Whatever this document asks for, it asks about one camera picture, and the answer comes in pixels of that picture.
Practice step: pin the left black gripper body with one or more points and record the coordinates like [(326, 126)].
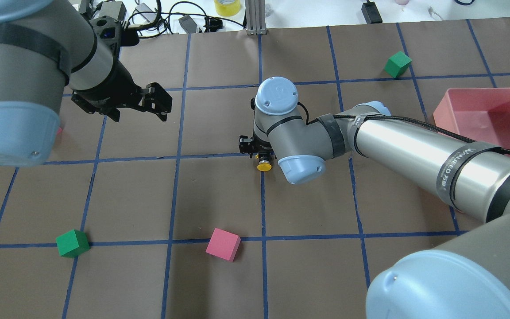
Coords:
[(114, 87)]

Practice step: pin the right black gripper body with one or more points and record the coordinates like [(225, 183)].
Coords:
[(245, 145)]

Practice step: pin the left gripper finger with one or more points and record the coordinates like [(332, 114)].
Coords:
[(156, 100), (112, 112)]

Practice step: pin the yellow push button switch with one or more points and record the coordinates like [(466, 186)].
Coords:
[(264, 162)]

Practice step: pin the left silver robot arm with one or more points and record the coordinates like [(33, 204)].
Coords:
[(47, 45)]

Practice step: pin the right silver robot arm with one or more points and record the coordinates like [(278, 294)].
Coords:
[(467, 277)]

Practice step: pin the pink foam cube centre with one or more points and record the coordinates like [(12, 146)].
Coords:
[(223, 245)]

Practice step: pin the yellow tape roll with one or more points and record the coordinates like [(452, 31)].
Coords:
[(227, 8)]

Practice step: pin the green foam cube near base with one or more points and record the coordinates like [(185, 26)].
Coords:
[(71, 244)]

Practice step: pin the green foam cube far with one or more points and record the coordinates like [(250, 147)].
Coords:
[(397, 64)]

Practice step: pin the black power adapter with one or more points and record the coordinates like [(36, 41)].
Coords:
[(371, 13)]

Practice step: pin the pink plastic bin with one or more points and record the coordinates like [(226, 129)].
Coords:
[(481, 114)]

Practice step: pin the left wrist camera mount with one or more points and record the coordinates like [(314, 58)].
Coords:
[(109, 24)]

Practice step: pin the aluminium frame post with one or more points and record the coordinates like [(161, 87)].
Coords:
[(255, 17)]

